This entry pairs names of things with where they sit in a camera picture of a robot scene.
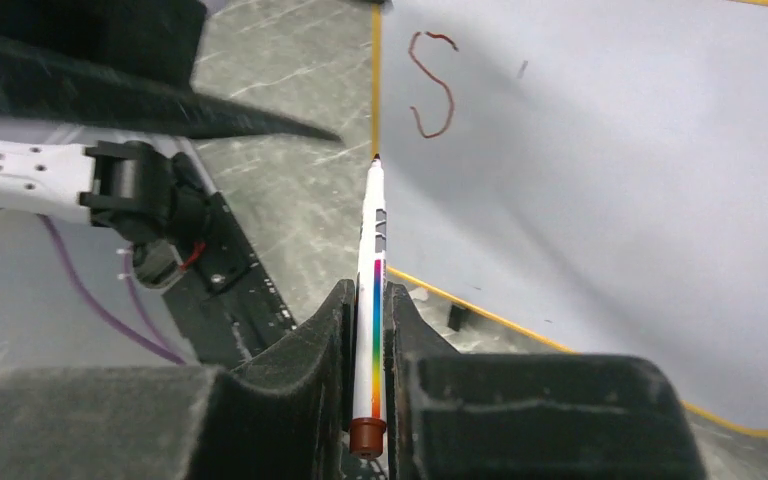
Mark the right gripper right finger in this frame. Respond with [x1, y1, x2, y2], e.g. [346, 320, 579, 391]
[384, 283, 706, 479]

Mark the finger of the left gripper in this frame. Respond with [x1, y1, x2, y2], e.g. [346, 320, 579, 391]
[0, 37, 341, 142]

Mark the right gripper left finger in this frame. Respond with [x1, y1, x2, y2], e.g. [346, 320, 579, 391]
[0, 280, 355, 479]

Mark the white brown whiteboard marker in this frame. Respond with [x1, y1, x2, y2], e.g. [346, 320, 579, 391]
[348, 154, 387, 460]

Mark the yellow framed whiteboard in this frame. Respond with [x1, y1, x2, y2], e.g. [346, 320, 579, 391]
[372, 1, 768, 437]

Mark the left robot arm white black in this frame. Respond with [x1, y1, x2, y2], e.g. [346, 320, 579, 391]
[0, 27, 338, 244]

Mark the black whiteboard foot clip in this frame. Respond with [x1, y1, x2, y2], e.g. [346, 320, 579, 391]
[446, 303, 470, 332]

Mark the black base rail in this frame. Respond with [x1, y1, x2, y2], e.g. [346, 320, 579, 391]
[163, 193, 296, 370]

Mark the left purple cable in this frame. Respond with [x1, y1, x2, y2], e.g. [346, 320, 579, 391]
[36, 213, 190, 367]

